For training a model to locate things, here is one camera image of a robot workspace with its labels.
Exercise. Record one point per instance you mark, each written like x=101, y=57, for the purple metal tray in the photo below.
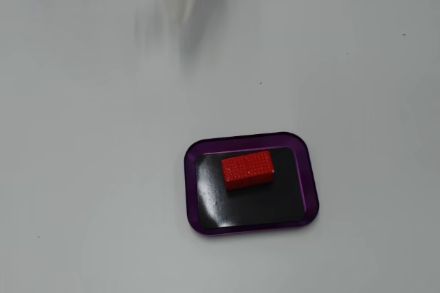
x=192, y=186

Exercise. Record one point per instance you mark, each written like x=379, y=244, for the red perforated rectangular block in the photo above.
x=245, y=169

